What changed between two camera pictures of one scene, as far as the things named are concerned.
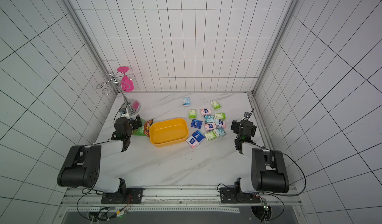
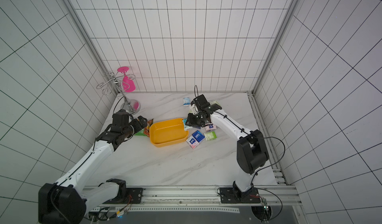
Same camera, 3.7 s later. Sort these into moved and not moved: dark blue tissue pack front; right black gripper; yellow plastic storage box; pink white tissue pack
Moved: right black gripper
Not moved: dark blue tissue pack front; pink white tissue pack; yellow plastic storage box
